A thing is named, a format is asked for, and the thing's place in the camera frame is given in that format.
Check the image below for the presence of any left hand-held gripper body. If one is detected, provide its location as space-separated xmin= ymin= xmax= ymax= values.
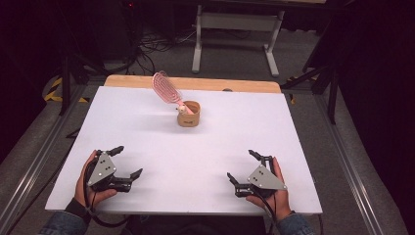
xmin=86 ymin=150 xmax=134 ymax=193

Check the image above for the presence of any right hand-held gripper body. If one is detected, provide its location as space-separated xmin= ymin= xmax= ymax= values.
xmin=234 ymin=156 xmax=289 ymax=199

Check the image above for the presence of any brown cup with small figure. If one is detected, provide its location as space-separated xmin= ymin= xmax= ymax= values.
xmin=175 ymin=100 xmax=202 ymax=128

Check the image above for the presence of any pink hairbrush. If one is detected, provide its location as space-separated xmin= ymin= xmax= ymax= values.
xmin=151 ymin=70 xmax=195 ymax=116

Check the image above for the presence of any person's left hand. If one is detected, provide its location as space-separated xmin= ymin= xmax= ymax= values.
xmin=73 ymin=149 xmax=118 ymax=209

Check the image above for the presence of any person's right hand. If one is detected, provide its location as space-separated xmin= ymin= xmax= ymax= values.
xmin=245 ymin=156 xmax=293 ymax=222

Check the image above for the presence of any white board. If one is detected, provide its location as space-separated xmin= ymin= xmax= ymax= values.
xmin=44 ymin=85 xmax=324 ymax=216

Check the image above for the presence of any person's dark lap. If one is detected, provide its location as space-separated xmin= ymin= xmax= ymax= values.
xmin=120 ymin=213 xmax=270 ymax=235

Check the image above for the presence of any wooden table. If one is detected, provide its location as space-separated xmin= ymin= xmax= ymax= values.
xmin=104 ymin=74 xmax=282 ymax=94

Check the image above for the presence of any black metal stand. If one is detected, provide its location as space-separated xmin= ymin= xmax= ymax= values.
xmin=279 ymin=57 xmax=341 ymax=125
xmin=58 ymin=53 xmax=111 ymax=117

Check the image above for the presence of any yellow black hazard tape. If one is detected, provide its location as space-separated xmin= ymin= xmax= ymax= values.
xmin=43 ymin=75 xmax=90 ymax=104

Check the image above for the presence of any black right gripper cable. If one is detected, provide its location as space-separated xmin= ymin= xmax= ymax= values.
xmin=253 ymin=189 xmax=278 ymax=235

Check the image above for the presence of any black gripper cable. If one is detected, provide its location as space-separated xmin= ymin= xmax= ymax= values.
xmin=82 ymin=160 xmax=131 ymax=228
xmin=253 ymin=189 xmax=278 ymax=235

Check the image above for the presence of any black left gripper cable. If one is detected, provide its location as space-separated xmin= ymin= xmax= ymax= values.
xmin=82 ymin=160 xmax=131 ymax=228

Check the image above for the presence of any black wrist strap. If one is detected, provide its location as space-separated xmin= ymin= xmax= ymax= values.
xmin=64 ymin=197 xmax=93 ymax=224

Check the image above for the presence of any aluminium floor rail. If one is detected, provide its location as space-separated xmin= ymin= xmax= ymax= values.
xmin=313 ymin=93 xmax=386 ymax=235
xmin=0 ymin=84 xmax=87 ymax=231

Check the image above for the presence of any bundle of black floor cables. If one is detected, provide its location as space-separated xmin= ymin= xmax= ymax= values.
xmin=128 ymin=27 xmax=199 ymax=76

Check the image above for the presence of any grey metal desk frame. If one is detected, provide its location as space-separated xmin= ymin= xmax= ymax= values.
xmin=191 ymin=4 xmax=286 ymax=78

